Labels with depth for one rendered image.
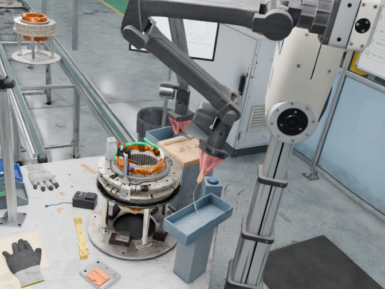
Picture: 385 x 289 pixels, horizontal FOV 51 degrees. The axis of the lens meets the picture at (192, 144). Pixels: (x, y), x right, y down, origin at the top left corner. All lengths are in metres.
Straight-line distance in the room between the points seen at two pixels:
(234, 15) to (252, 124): 2.91
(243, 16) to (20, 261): 1.13
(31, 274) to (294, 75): 1.11
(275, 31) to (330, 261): 2.29
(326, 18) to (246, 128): 2.93
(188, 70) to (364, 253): 2.46
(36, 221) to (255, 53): 2.46
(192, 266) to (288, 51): 0.81
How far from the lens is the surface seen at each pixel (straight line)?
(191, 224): 1.44
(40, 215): 1.85
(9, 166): 1.67
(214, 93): 1.21
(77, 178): 2.07
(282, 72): 1.25
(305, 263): 3.01
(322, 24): 1.06
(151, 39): 1.15
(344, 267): 3.12
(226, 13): 1.07
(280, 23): 1.04
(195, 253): 1.47
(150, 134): 1.89
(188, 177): 1.77
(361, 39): 1.08
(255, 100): 3.83
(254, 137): 4.05
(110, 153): 1.58
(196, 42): 2.49
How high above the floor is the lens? 1.92
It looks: 28 degrees down
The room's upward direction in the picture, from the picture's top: 9 degrees clockwise
